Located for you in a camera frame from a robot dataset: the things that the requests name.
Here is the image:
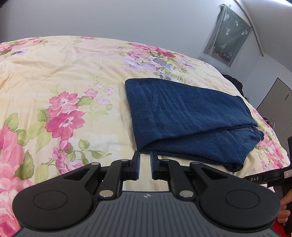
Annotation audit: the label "grey cabinet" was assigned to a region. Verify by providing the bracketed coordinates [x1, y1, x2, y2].
[256, 77, 292, 137]

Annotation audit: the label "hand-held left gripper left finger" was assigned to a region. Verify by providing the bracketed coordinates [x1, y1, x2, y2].
[61, 150, 141, 200]

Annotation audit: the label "blue denim pants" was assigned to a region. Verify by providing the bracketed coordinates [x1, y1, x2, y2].
[124, 77, 265, 172]

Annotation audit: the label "thin wall pipe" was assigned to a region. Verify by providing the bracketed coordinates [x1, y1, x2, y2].
[235, 0, 264, 57]

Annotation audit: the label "pile of dark clothes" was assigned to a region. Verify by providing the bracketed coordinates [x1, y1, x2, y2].
[222, 74, 245, 96]

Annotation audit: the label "person's right hand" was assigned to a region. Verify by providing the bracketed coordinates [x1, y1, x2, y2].
[277, 192, 292, 224]

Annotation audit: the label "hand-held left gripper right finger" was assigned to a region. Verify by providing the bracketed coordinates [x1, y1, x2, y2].
[150, 151, 231, 199]

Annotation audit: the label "grey printed window curtain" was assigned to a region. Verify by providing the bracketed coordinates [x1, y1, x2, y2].
[202, 4, 253, 67]

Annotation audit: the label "floral bed blanket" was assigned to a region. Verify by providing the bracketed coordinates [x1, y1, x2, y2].
[0, 35, 291, 235]

